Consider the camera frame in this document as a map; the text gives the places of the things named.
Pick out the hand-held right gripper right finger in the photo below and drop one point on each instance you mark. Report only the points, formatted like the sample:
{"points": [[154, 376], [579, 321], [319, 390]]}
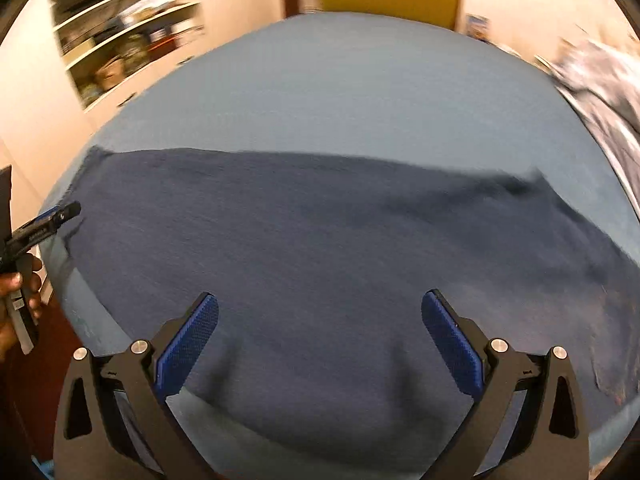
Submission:
{"points": [[452, 345]]}

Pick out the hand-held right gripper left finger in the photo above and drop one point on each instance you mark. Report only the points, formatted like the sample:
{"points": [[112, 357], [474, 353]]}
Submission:
{"points": [[187, 345]]}

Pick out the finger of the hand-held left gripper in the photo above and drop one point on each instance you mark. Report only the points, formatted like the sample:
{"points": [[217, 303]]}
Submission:
{"points": [[45, 227], [49, 211]]}

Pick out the blue denim pants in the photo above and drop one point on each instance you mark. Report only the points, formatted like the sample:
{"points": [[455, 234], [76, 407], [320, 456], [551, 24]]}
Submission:
{"points": [[325, 260]]}

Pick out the person's left hand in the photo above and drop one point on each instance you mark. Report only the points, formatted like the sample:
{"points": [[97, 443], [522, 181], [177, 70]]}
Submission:
{"points": [[32, 270]]}

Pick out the white shelf unit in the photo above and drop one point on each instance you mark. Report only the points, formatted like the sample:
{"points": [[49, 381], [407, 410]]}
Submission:
{"points": [[80, 72]]}

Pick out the grey star print duvet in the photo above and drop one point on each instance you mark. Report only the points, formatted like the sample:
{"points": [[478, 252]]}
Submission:
{"points": [[610, 85]]}

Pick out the small picture frame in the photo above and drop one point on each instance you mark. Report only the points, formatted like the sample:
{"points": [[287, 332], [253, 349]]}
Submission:
{"points": [[476, 26]]}

